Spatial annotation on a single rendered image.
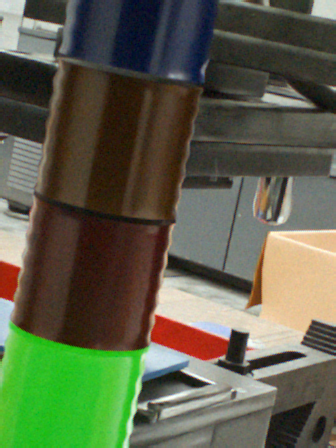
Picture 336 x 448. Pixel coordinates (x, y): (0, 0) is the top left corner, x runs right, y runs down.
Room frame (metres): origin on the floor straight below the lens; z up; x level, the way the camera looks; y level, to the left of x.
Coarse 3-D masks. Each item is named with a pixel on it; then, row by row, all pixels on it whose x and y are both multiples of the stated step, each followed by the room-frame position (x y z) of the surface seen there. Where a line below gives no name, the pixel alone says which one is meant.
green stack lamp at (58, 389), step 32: (32, 352) 0.31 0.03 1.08; (64, 352) 0.31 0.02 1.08; (96, 352) 0.31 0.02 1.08; (128, 352) 0.32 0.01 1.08; (0, 384) 0.32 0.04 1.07; (32, 384) 0.31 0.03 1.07; (64, 384) 0.31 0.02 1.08; (96, 384) 0.31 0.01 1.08; (128, 384) 0.32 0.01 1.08; (0, 416) 0.31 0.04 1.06; (32, 416) 0.31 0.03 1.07; (64, 416) 0.31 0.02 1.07; (96, 416) 0.31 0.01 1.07; (128, 416) 0.32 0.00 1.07
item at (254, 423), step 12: (264, 408) 0.67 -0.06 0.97; (228, 420) 0.64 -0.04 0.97; (240, 420) 0.65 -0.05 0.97; (252, 420) 0.66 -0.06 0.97; (264, 420) 0.67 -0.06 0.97; (192, 432) 0.60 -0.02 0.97; (204, 432) 0.61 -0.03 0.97; (216, 432) 0.63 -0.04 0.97; (228, 432) 0.64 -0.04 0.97; (240, 432) 0.65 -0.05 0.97; (252, 432) 0.66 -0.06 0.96; (264, 432) 0.68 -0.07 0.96; (156, 444) 0.58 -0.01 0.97; (168, 444) 0.58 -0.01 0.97; (180, 444) 0.60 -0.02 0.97; (192, 444) 0.61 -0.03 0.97; (204, 444) 0.62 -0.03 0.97; (216, 444) 0.63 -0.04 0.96; (228, 444) 0.64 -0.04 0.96; (240, 444) 0.65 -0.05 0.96; (252, 444) 0.66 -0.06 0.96
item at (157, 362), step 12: (0, 300) 0.71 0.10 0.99; (0, 312) 0.69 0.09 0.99; (0, 324) 0.66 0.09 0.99; (0, 336) 0.64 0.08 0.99; (156, 360) 0.64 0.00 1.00; (168, 360) 0.65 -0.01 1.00; (180, 360) 0.65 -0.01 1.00; (144, 372) 0.62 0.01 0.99; (156, 372) 0.63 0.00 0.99; (168, 372) 0.64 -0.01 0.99
